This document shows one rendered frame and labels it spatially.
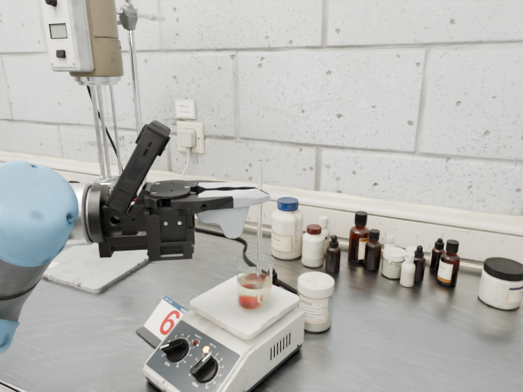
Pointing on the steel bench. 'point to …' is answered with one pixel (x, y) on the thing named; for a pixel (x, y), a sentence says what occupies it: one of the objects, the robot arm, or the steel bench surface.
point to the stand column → (135, 81)
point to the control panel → (223, 355)
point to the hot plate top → (279, 299)
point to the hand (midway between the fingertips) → (259, 191)
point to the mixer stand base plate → (93, 267)
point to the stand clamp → (127, 18)
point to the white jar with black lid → (501, 283)
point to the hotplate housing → (284, 342)
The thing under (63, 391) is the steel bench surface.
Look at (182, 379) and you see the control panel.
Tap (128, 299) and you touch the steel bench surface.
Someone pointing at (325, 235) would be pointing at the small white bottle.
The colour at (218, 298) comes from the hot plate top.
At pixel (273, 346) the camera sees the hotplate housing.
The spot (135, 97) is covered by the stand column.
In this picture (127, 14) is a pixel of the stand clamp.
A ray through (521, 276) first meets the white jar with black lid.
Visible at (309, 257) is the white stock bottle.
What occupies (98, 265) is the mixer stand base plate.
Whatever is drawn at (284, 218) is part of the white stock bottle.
